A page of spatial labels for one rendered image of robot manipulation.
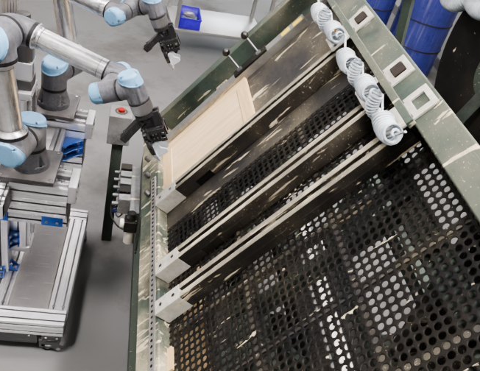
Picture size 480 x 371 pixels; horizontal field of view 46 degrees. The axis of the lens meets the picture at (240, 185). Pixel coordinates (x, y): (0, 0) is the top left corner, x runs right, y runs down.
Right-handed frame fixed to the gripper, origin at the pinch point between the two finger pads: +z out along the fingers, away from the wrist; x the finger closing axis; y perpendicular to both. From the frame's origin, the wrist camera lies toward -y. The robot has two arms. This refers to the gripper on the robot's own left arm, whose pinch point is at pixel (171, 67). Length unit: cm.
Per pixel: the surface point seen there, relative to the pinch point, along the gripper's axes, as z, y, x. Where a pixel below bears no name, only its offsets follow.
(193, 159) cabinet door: 34.1, 0.1, -27.1
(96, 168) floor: 103, -97, 93
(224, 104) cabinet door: 22.9, 18.9, -5.3
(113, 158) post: 53, -53, 21
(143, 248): 46, -25, -66
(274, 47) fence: 5.8, 48.0, 4.7
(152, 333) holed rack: 43, -16, -113
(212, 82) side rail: 26.6, 12.0, 27.1
